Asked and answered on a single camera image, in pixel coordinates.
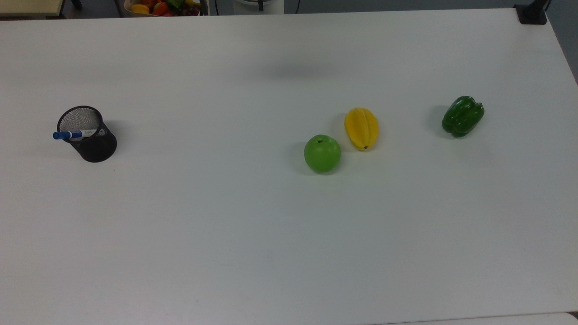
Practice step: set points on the blue white marker pen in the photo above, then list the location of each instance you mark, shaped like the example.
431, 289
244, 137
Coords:
67, 134

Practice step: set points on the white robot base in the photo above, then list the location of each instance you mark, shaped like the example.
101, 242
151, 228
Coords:
271, 7

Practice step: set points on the black mesh pen cup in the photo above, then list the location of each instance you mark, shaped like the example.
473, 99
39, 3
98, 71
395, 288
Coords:
95, 146

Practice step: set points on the green apple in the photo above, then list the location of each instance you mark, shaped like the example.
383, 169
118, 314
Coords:
322, 154

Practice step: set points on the yellow starfruit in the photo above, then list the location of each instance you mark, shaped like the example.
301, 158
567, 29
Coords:
361, 128

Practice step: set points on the green bell pepper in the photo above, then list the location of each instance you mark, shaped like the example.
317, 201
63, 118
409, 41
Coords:
462, 116

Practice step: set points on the box of toy fruit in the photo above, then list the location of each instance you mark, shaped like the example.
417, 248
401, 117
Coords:
167, 8

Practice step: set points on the red toy fruit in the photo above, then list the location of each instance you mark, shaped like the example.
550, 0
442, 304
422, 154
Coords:
160, 8

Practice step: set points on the orange toy fruit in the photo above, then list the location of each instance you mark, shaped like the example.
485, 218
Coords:
141, 8

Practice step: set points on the light wooden side table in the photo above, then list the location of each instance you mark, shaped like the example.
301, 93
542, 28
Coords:
27, 7

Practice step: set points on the black table clamp mount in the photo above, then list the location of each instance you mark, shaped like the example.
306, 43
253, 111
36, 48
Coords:
531, 14

